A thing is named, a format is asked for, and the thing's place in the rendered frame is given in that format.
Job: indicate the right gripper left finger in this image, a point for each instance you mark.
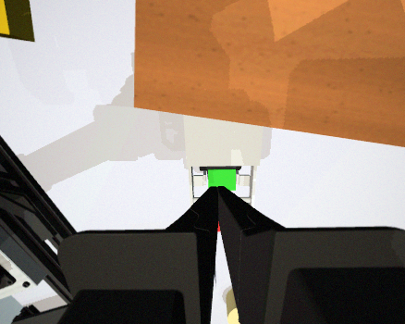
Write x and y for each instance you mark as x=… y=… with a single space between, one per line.
x=182 y=260

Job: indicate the pale yellow roll of tape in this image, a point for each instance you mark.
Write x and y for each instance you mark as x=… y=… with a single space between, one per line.
x=232 y=312

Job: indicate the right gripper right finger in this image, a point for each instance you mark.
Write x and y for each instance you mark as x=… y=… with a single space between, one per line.
x=259 y=259

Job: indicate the yellow rectangular block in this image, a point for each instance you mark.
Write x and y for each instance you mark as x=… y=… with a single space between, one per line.
x=15 y=20

